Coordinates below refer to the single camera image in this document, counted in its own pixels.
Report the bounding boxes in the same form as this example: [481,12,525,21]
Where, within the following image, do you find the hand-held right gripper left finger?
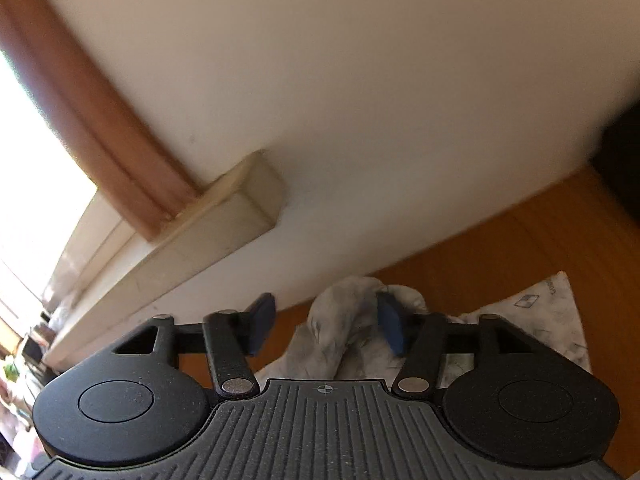
[115,292,277,401]

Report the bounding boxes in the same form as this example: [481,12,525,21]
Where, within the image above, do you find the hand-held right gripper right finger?
[376,292,536,401]

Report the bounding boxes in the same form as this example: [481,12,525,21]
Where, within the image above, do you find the white grey patterned garment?
[255,270,594,382]

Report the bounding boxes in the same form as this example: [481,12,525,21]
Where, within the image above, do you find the beige window sill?
[41,149,289,369]

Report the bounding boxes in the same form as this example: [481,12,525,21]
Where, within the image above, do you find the bright window pane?
[0,49,99,322]

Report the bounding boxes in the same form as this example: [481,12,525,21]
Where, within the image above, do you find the black folded garment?
[589,104,640,222]

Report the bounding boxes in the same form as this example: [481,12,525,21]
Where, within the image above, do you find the wooden window frame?
[0,0,202,244]

